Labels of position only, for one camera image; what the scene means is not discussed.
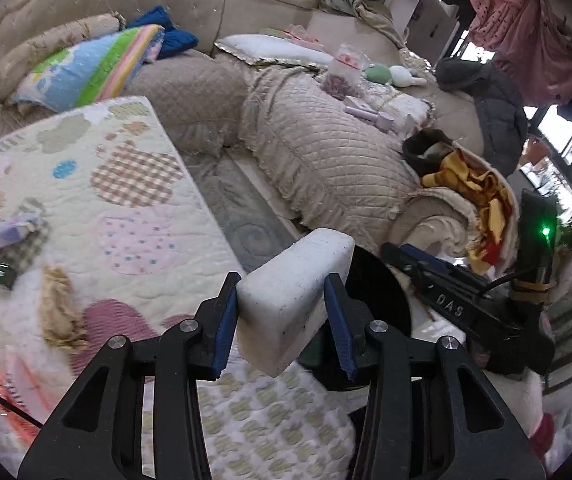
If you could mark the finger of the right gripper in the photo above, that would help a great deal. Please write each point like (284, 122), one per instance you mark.
(426, 288)
(415, 260)

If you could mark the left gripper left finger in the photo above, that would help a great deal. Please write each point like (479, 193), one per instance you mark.
(95, 430)

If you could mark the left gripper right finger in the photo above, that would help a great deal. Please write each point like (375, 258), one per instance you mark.
(431, 413)

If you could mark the white foam block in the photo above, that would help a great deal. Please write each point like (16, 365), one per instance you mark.
(281, 304)

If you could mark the black trash bin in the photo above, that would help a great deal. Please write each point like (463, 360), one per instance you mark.
(373, 283)

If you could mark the yellow red cloth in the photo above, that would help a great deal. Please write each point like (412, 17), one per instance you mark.
(497, 207)

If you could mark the orange snack wrapper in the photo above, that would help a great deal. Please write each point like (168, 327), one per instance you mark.
(20, 387)

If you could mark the black padded jacket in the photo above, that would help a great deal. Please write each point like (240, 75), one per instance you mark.
(499, 107)

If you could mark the purple hair brush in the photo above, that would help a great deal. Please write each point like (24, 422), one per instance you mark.
(360, 109)

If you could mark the green white plush toy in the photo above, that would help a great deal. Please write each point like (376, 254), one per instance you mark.
(396, 75)

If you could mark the beige quilted sofa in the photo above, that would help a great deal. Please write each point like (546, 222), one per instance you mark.
(332, 170)

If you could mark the patchwork quilted blanket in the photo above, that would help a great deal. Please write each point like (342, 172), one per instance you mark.
(129, 246)

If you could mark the clear candy jar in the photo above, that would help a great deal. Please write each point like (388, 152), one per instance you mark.
(344, 73)

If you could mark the pink hanging clothes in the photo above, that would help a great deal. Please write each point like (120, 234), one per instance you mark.
(531, 44)

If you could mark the white ruffled cushion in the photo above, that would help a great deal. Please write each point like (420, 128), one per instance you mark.
(261, 50)

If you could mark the blue knit cloth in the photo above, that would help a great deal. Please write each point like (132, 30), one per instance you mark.
(175, 41)

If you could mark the striped colourful pillow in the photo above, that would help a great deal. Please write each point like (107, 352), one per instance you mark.
(91, 71)

